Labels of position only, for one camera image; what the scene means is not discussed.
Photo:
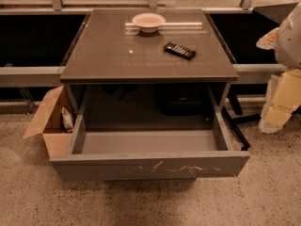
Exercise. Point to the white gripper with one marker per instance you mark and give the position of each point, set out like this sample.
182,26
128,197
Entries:
289,46

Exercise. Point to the black rxbar chocolate bar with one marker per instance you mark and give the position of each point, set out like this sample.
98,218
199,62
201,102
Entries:
179,51

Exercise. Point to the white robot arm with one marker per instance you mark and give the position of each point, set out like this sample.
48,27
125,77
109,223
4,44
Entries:
287,50

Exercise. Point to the grey drawer cabinet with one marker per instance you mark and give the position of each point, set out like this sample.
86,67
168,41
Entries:
113,54

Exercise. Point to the open grey top drawer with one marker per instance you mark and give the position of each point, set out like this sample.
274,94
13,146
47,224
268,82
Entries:
126,137

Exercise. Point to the white bowl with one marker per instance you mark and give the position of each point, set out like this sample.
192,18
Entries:
148,22

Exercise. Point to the crumpled wrapper in box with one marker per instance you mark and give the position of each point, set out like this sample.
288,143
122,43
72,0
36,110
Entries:
67,119

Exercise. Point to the open cardboard box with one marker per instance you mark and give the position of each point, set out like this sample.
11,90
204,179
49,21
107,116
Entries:
48,122

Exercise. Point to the black table leg frame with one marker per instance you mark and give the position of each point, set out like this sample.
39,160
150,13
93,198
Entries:
244,108

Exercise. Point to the black drawer slide rail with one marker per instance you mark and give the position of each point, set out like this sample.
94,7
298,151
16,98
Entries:
236,130

